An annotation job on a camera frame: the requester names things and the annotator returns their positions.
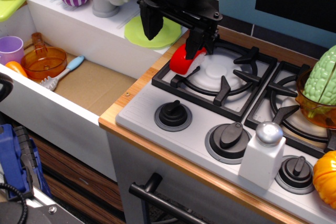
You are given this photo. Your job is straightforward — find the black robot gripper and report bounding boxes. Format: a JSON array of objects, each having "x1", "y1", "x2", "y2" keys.
[{"x1": 138, "y1": 0, "x2": 223, "y2": 60}]

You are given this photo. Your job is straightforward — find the light green plastic plate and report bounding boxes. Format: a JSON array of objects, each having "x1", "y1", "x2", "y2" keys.
[{"x1": 123, "y1": 15, "x2": 182, "y2": 49}]

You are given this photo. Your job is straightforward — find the black left burner grate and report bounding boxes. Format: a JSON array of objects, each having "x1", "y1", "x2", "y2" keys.
[{"x1": 152, "y1": 40, "x2": 277, "y2": 122}]

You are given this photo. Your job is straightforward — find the black burner grate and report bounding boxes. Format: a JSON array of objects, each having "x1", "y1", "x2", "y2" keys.
[
  {"x1": 245, "y1": 61, "x2": 335, "y2": 158},
  {"x1": 152, "y1": 40, "x2": 277, "y2": 122}
]

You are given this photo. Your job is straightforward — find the left black stove knob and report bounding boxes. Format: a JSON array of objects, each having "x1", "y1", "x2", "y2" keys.
[{"x1": 154, "y1": 100, "x2": 193, "y2": 132}]

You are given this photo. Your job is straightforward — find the black stove knob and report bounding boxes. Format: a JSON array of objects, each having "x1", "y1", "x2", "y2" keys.
[
  {"x1": 154, "y1": 100, "x2": 193, "y2": 132},
  {"x1": 275, "y1": 155, "x2": 314, "y2": 195},
  {"x1": 205, "y1": 122, "x2": 251, "y2": 165}
]

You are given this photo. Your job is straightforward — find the grey toy stove top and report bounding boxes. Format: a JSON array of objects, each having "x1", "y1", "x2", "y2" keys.
[{"x1": 115, "y1": 39, "x2": 336, "y2": 224}]

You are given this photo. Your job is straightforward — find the white toy sink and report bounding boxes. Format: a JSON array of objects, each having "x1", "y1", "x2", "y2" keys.
[{"x1": 0, "y1": 0, "x2": 188, "y2": 183}]

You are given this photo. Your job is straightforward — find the middle black stove knob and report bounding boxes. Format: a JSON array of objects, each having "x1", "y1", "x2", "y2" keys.
[{"x1": 205, "y1": 122, "x2": 251, "y2": 165}]

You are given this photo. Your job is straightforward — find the black right burner grate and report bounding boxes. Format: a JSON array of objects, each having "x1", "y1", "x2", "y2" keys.
[{"x1": 245, "y1": 61, "x2": 335, "y2": 158}]

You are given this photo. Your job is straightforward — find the orange transparent toy pan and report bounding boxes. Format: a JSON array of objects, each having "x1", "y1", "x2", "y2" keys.
[{"x1": 21, "y1": 33, "x2": 67, "y2": 81}]

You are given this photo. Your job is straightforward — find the white salt shaker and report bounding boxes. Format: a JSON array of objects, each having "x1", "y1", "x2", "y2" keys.
[{"x1": 238, "y1": 121, "x2": 286, "y2": 190}]

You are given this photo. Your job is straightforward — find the green toy cabbage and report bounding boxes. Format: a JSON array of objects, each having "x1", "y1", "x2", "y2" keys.
[{"x1": 303, "y1": 46, "x2": 335, "y2": 105}]

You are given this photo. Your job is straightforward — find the purple plastic cup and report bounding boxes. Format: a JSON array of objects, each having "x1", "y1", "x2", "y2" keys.
[{"x1": 0, "y1": 36, "x2": 24, "y2": 65}]

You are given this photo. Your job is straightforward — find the small orange toy vegetable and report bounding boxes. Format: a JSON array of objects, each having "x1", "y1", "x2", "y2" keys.
[{"x1": 5, "y1": 61, "x2": 28, "y2": 78}]

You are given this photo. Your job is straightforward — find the green cutting board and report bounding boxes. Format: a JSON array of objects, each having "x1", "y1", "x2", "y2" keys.
[{"x1": 0, "y1": 0, "x2": 27, "y2": 22}]

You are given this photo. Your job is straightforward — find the orange transparent toy pot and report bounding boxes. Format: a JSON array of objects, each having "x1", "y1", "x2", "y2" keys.
[{"x1": 295, "y1": 68, "x2": 335, "y2": 130}]

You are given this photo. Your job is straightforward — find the right black stove knob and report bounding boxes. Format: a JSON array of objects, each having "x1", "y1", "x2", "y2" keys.
[{"x1": 275, "y1": 155, "x2": 314, "y2": 195}]

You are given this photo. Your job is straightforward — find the yellow orange toy pepper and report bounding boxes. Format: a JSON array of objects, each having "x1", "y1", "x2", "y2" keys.
[{"x1": 313, "y1": 151, "x2": 335, "y2": 209}]

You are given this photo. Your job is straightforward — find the blue black clamp device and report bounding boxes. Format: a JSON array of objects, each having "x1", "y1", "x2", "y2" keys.
[{"x1": 1, "y1": 124, "x2": 52, "y2": 198}]

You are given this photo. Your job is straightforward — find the blue handled pasta spoon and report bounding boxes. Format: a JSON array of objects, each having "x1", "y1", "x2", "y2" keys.
[{"x1": 40, "y1": 56, "x2": 85, "y2": 91}]

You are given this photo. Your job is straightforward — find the black oven door handle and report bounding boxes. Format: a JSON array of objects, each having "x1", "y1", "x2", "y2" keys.
[{"x1": 129, "y1": 173, "x2": 207, "y2": 224}]

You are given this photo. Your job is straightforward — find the black coiled cable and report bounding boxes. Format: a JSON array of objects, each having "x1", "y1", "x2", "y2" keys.
[{"x1": 0, "y1": 183, "x2": 28, "y2": 224}]

